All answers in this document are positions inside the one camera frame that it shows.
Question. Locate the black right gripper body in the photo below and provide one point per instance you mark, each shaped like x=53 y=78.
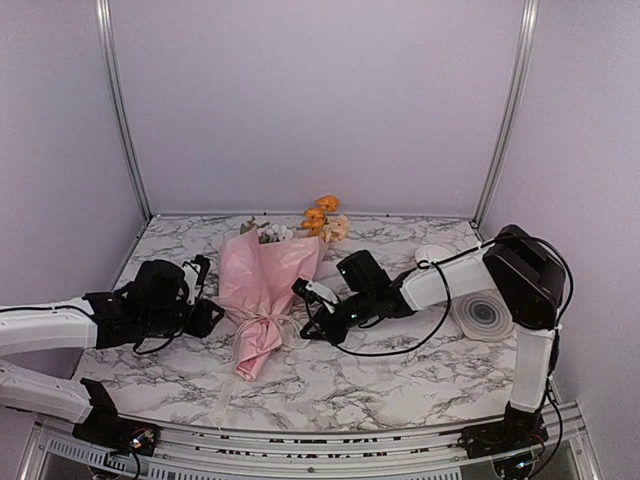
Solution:
x=365 y=312

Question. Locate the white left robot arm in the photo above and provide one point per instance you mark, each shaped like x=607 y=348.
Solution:
x=35 y=328

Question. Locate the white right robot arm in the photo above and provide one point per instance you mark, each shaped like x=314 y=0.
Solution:
x=532 y=278

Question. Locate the aluminium front rail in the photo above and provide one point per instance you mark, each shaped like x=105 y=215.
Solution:
x=446 y=451

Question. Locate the cream ribbon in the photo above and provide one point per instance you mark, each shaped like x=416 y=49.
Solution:
x=257 y=336

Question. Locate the orange bowl white inside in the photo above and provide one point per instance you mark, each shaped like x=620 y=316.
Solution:
x=431 y=253

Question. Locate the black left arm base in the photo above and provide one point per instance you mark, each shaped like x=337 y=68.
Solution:
x=105 y=427

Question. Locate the grey swirl ceramic plate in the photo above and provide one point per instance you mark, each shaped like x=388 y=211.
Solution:
x=483 y=316

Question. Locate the aluminium frame left post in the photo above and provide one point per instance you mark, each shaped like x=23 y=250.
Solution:
x=108 y=46

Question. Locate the peach flower long green stem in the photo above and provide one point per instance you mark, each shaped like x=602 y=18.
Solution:
x=336 y=229

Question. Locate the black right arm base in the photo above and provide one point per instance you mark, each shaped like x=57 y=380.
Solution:
x=517 y=429

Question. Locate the aluminium frame right post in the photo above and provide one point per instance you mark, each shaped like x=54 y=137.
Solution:
x=515 y=93

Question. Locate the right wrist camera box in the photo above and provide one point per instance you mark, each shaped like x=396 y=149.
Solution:
x=362 y=273

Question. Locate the pink wrapping paper sheet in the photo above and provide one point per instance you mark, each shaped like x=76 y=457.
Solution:
x=259 y=277

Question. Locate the orange flower stem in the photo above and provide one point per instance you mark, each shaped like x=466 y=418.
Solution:
x=316 y=217

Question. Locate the aluminium frame post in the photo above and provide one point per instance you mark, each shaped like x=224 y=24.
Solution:
x=108 y=46
x=515 y=93

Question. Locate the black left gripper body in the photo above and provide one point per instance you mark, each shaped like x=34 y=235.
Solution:
x=161 y=321

